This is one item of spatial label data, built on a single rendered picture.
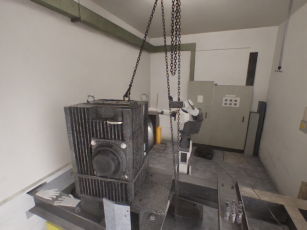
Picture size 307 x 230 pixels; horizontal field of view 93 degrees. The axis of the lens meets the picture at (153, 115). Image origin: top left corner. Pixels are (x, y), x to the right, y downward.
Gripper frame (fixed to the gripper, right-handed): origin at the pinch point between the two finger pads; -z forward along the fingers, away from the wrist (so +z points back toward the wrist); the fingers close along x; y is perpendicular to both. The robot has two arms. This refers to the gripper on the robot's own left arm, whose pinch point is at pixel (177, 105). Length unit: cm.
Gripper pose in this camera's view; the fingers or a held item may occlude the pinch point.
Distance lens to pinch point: 121.0
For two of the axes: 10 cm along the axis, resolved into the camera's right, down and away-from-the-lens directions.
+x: -10.0, 0.2, 0.7
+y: -0.4, -9.7, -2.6
